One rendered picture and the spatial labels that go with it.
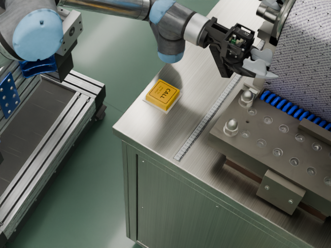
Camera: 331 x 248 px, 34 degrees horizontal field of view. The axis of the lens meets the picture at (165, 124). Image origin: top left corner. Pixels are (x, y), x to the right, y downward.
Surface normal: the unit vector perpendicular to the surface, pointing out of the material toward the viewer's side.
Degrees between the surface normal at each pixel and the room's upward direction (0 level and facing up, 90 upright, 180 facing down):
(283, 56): 90
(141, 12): 72
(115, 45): 0
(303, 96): 90
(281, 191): 90
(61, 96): 0
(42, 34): 86
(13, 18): 35
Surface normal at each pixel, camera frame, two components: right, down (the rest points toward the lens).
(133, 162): -0.55, 0.70
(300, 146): 0.04, -0.53
